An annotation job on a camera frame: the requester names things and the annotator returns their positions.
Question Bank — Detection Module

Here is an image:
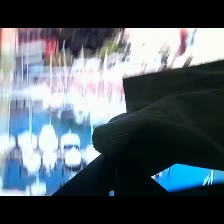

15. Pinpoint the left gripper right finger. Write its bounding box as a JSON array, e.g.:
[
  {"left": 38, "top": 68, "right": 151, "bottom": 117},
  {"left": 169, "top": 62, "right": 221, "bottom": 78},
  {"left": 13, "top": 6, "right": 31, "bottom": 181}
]
[{"left": 116, "top": 163, "right": 171, "bottom": 197}]

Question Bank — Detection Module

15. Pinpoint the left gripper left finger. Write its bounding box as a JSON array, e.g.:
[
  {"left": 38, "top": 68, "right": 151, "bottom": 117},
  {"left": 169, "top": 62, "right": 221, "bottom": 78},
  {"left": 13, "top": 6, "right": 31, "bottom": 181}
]
[{"left": 52, "top": 153, "right": 117, "bottom": 197}]

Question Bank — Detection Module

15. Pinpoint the black garment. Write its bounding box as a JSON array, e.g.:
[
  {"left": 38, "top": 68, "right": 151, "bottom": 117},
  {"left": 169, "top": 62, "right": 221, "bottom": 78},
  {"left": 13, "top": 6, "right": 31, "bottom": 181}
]
[{"left": 91, "top": 59, "right": 224, "bottom": 177}]

